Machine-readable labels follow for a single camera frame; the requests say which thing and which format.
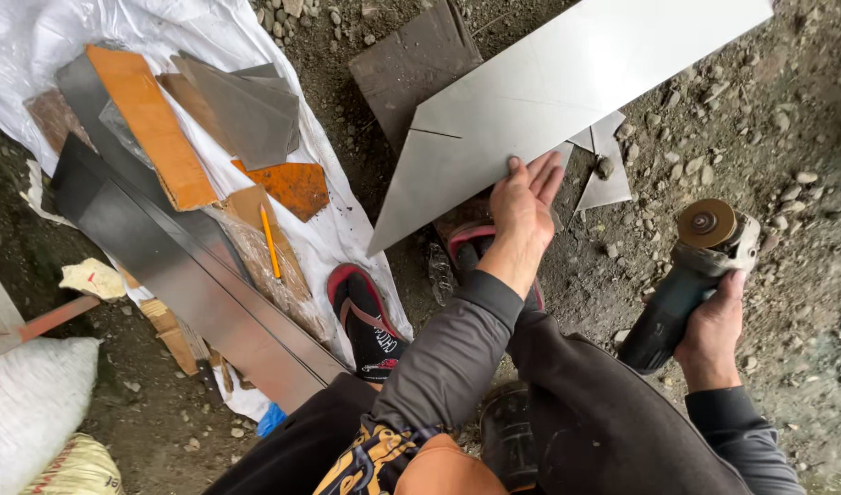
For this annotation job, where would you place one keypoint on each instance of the cardboard wrapped in plastic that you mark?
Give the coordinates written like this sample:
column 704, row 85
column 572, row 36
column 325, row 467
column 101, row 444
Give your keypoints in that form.
column 289, row 289

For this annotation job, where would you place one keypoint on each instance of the dark metal strip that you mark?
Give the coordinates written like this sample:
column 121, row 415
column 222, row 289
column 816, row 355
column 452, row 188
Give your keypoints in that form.
column 83, row 96

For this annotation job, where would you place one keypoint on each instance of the yellow pencil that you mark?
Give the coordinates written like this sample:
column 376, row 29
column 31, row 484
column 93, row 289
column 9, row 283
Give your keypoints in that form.
column 270, row 240

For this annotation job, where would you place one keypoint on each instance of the person's left leg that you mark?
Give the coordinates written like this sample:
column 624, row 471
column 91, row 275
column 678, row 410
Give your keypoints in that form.
column 303, row 440

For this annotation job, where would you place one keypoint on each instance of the person's right hand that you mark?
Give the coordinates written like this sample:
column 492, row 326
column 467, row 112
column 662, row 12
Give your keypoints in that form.
column 712, row 333

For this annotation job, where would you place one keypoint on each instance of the black yellow patterned shirt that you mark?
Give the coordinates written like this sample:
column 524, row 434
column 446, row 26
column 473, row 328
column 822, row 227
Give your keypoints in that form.
column 393, row 460

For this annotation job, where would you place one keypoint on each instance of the person's leg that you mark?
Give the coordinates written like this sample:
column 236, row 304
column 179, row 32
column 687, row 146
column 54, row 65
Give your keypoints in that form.
column 303, row 440
column 613, row 426

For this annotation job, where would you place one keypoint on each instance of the torn cardboard pieces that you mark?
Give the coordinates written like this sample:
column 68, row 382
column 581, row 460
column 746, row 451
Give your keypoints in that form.
column 173, row 337

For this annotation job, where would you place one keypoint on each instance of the blue plastic scrap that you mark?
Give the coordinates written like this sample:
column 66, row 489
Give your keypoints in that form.
column 271, row 419

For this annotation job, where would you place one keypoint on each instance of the orange wooden plank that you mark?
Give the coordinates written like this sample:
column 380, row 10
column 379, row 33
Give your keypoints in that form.
column 152, row 124

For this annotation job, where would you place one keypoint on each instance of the white plastic sheet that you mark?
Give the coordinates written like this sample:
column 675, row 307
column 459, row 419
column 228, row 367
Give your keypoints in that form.
column 28, row 41

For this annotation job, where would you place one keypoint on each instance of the person's right leg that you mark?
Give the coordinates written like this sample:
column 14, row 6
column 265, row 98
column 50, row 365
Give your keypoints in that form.
column 613, row 426

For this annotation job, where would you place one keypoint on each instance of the yellow woven sack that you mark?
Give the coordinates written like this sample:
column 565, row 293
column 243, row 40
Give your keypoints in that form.
column 83, row 471

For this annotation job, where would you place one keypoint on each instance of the long folded metal sheet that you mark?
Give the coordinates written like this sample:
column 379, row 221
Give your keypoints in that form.
column 186, row 275

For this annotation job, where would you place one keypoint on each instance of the rusty orange metal plate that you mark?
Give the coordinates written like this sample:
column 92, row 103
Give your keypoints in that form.
column 289, row 187

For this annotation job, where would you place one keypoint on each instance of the brown rusty plate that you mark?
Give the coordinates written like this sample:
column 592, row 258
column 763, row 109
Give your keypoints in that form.
column 54, row 120

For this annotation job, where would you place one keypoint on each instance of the white woven sack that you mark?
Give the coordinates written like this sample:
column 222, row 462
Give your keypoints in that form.
column 28, row 405

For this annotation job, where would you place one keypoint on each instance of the teal angle grinder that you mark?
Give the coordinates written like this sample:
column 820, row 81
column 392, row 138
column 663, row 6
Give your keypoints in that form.
column 674, row 302

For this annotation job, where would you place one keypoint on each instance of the orange metal bar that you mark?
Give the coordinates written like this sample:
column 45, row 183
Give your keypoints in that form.
column 56, row 320

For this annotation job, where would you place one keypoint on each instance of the large grey metal sheet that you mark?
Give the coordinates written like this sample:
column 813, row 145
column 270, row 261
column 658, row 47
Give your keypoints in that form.
column 564, row 75

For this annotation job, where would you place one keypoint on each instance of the small triangular metal offcut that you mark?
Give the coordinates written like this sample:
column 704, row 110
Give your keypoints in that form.
column 582, row 139

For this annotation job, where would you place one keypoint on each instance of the person's left hand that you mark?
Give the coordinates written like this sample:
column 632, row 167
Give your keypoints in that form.
column 523, row 213

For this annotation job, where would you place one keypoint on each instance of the crushed clear plastic bottle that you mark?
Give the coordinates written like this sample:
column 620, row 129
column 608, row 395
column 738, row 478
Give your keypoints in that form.
column 441, row 271

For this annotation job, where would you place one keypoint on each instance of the red black sandal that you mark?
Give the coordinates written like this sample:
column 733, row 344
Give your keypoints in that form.
column 365, row 323
column 472, row 240

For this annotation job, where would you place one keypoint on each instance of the grey stone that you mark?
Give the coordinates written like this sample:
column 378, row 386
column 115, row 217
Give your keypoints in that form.
column 604, row 167

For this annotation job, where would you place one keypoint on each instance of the crumpled white paper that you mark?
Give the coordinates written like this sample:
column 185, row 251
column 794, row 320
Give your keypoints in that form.
column 94, row 278

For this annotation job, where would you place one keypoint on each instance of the grey pointed metal plates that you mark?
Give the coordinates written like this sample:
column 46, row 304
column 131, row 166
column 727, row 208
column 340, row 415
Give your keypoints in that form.
column 255, row 117

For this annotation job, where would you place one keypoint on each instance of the brown wooden board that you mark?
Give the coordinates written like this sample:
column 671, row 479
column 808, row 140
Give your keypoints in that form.
column 406, row 69

